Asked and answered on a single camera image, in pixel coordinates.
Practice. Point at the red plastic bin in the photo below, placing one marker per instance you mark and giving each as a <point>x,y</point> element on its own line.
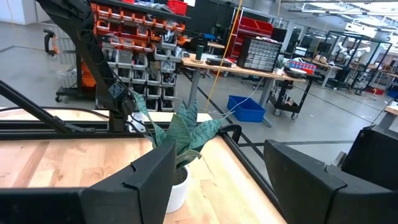
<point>177,6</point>

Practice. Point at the black small-drawer cabinet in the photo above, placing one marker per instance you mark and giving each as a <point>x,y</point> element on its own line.
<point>259,54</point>

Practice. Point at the white plant pot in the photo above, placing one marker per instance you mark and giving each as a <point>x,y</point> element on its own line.
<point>178,196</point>

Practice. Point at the wooden top workbench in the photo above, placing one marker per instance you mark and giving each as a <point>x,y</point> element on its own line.
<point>248,71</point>

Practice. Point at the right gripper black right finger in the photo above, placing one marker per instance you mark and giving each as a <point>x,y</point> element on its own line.
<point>311,193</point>

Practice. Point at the small potted plant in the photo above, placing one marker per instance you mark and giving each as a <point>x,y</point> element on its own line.
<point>279,71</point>

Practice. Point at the black flat case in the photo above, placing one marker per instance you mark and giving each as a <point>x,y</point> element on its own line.
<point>217,62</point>

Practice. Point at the wooden side table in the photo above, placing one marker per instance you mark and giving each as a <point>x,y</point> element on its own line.
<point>392,109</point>

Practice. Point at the red storage shelf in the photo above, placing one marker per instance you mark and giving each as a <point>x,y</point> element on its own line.
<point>255,26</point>

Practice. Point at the black box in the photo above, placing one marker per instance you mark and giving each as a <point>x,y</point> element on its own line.
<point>373,155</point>

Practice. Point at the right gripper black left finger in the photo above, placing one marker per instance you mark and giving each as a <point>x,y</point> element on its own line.
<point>109,202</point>

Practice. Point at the parts bin rack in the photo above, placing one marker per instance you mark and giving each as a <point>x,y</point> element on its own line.
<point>140,62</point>

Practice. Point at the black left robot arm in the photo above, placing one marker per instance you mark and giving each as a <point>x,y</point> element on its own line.
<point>93,62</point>

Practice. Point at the blue plastic bin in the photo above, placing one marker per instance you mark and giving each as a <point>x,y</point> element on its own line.
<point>245,110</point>

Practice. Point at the row of colourful boxes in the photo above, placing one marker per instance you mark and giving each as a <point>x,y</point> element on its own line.
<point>301,66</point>

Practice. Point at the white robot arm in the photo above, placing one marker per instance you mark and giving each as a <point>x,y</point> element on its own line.
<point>343,51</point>

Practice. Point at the green snake plant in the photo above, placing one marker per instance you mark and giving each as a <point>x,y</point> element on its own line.
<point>180,133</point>

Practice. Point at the black diagonal frame strut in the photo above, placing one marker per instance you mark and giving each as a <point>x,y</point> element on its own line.
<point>31,107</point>

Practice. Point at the dark green tumbler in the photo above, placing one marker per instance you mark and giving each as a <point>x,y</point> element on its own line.
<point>200,53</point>

